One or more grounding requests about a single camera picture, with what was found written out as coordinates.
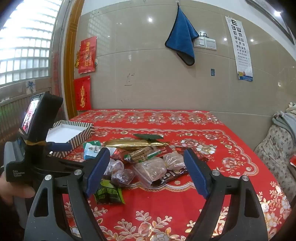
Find wooden door frame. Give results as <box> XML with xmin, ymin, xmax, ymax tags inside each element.
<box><xmin>63</xmin><ymin>0</ymin><xmax>85</xmax><ymax>120</ymax></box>

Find striped cardboard box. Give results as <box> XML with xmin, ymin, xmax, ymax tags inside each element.
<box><xmin>46</xmin><ymin>120</ymin><xmax>95</xmax><ymax>158</ymax></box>

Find glass block window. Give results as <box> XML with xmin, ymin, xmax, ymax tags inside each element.
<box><xmin>0</xmin><ymin>0</ymin><xmax>63</xmax><ymax>88</ymax></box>

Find gold foil snack packet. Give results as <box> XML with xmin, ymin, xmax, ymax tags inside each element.
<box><xmin>104</xmin><ymin>138</ymin><xmax>170</xmax><ymax>149</ymax></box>

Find blue white snack packet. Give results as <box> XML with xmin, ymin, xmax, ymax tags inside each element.
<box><xmin>84</xmin><ymin>148</ymin><xmax>100</xmax><ymax>161</ymax></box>

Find folded grey clothes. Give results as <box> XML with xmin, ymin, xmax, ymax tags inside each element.
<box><xmin>272</xmin><ymin>102</ymin><xmax>296</xmax><ymax>139</ymax></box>

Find clear plastic bag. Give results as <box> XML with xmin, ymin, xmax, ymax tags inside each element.
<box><xmin>133</xmin><ymin>160</ymin><xmax>169</xmax><ymax>189</ymax></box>

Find red floral tablecloth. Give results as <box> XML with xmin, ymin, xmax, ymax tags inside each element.
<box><xmin>62</xmin><ymin>108</ymin><xmax>292</xmax><ymax>241</ymax></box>

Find floral sofa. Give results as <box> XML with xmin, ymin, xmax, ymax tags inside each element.
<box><xmin>253</xmin><ymin>125</ymin><xmax>296</xmax><ymax>202</ymax></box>

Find clear wrapped brown pastry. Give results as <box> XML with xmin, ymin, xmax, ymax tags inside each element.
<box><xmin>163</xmin><ymin>153</ymin><xmax>185</xmax><ymax>171</ymax></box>
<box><xmin>111</xmin><ymin>169</ymin><xmax>136</xmax><ymax>188</ymax></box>
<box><xmin>104</xmin><ymin>159</ymin><xmax>125</xmax><ymax>179</ymax></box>

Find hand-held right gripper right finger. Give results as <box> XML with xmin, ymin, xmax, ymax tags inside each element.
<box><xmin>183</xmin><ymin>148</ymin><xmax>275</xmax><ymax>241</ymax></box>

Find eye chart poster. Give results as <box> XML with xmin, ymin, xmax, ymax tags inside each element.
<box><xmin>225</xmin><ymin>16</ymin><xmax>254</xmax><ymax>81</ymax></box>

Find green black snack packet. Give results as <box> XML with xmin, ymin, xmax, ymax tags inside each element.
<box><xmin>94</xmin><ymin>179</ymin><xmax>126</xmax><ymax>205</ymax></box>

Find red wall decorations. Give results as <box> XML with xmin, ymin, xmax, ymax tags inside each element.
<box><xmin>74</xmin><ymin>36</ymin><xmax>97</xmax><ymax>75</ymax></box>

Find white wall switch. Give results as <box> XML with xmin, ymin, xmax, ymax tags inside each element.
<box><xmin>205</xmin><ymin>38</ymin><xmax>218</xmax><ymax>51</ymax></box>
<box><xmin>193</xmin><ymin>37</ymin><xmax>205</xmax><ymax>49</ymax></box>

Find blue snowflake sticker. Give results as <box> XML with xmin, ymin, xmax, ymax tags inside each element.
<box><xmin>25</xmin><ymin>80</ymin><xmax>36</xmax><ymax>94</ymax></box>

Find dark brown coffee stick sachet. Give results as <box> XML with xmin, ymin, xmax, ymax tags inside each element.
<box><xmin>150</xmin><ymin>168</ymin><xmax>188</xmax><ymax>186</ymax></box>

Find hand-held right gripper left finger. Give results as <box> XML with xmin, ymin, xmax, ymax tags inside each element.
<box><xmin>24</xmin><ymin>147</ymin><xmax>110</xmax><ymax>241</ymax></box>

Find blue hanging towel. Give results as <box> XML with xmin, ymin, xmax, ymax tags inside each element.
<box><xmin>165</xmin><ymin>5</ymin><xmax>200</xmax><ymax>67</ymax></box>

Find dark green flat packet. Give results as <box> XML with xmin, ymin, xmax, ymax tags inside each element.
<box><xmin>133</xmin><ymin>133</ymin><xmax>164</xmax><ymax>141</ymax></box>

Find person's left hand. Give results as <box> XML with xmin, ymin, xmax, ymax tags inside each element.
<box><xmin>0</xmin><ymin>174</ymin><xmax>36</xmax><ymax>205</ymax></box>

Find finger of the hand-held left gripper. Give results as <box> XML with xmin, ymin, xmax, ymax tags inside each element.
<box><xmin>46</xmin><ymin>141</ymin><xmax>73</xmax><ymax>151</ymax></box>
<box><xmin>50</xmin><ymin>158</ymin><xmax>93</xmax><ymax>176</ymax></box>

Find clear biscuit packet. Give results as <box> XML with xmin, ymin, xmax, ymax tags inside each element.
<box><xmin>124</xmin><ymin>146</ymin><xmax>163</xmax><ymax>164</ymax></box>

